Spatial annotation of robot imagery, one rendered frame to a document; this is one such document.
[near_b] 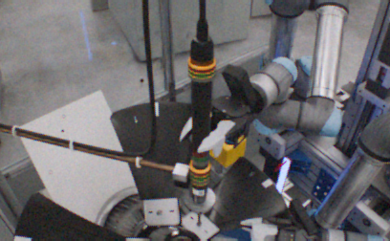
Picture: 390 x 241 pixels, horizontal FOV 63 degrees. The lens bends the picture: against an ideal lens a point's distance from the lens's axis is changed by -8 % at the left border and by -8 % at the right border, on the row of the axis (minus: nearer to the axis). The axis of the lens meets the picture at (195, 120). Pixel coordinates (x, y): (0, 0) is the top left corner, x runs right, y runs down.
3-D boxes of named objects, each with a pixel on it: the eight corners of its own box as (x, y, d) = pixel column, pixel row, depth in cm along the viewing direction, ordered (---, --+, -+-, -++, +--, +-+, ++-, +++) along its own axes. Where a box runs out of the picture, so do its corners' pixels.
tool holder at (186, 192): (171, 208, 75) (169, 180, 69) (181, 184, 80) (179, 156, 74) (210, 216, 73) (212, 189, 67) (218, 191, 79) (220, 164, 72)
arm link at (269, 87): (280, 80, 73) (249, 67, 77) (269, 90, 70) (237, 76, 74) (274, 108, 78) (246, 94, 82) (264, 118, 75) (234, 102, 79)
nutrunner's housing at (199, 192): (188, 211, 77) (185, 24, 47) (193, 198, 80) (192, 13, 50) (205, 215, 77) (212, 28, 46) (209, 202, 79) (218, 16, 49)
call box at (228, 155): (197, 146, 135) (197, 126, 128) (216, 135, 140) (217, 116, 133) (225, 170, 126) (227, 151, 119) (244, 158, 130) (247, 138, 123)
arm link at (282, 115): (292, 142, 86) (300, 109, 79) (249, 133, 89) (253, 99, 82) (293, 122, 92) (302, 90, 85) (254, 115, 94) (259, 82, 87)
